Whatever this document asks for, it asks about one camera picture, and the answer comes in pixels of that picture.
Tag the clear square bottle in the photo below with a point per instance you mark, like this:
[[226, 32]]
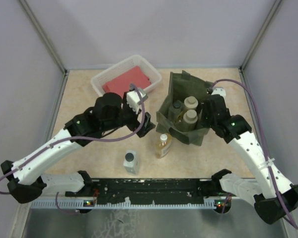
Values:
[[131, 162], [175, 111]]

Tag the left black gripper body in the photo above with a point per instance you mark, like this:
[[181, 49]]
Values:
[[126, 117]]

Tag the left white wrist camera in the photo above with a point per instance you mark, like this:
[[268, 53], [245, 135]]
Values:
[[134, 97]]

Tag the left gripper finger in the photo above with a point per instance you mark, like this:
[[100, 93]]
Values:
[[147, 119], [145, 129]]

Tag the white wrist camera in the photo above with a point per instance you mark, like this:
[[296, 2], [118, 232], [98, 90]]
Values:
[[217, 91], [134, 97]]

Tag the amber liquid bottle white cap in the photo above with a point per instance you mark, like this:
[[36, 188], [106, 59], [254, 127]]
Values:
[[163, 145]]

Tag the olive green canvas bag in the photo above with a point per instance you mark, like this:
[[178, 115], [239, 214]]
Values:
[[181, 86]]

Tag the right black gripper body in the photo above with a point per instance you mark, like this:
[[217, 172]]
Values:
[[206, 120]]

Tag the right aluminium frame post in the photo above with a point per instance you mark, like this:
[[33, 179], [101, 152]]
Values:
[[260, 36]]

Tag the aluminium frame post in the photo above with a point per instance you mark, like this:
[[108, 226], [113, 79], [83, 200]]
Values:
[[42, 35], [260, 36]]

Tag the left aluminium frame post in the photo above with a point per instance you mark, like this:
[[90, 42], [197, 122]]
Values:
[[42, 35]]

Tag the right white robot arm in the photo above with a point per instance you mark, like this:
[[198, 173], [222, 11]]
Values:
[[273, 195]]

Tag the white plastic basket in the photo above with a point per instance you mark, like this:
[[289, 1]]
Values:
[[123, 66]]

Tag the cream bottle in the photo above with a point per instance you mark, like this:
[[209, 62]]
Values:
[[190, 103], [189, 120]]

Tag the clear square bottle front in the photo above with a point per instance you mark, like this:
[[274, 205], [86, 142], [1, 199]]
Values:
[[131, 162]]

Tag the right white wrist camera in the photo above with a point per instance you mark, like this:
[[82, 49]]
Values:
[[217, 91]]

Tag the red cloth in basket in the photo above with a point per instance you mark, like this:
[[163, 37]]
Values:
[[121, 83]]

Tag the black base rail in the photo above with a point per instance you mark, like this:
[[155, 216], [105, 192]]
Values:
[[172, 191]]

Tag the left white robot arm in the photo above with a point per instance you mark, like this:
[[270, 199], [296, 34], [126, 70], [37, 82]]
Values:
[[27, 179]]

